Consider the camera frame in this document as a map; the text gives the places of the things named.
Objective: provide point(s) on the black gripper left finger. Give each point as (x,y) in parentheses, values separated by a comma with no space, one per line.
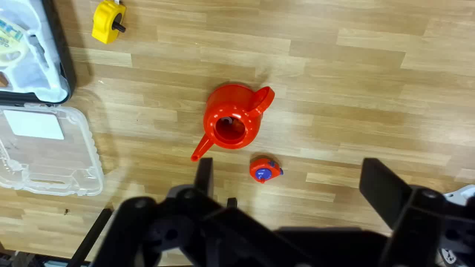
(204,175)

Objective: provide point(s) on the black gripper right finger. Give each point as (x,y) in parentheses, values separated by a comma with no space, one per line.
(387,194)

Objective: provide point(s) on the yellow block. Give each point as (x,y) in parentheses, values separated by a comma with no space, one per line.
(106,20)

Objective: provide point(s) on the red plastic teapot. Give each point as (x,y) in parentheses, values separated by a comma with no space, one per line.
(232,118)

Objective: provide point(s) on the clear plastic container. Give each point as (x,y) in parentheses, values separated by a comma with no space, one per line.
(47,152)

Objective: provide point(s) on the white tray with items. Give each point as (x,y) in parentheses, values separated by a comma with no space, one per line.
(35,53)

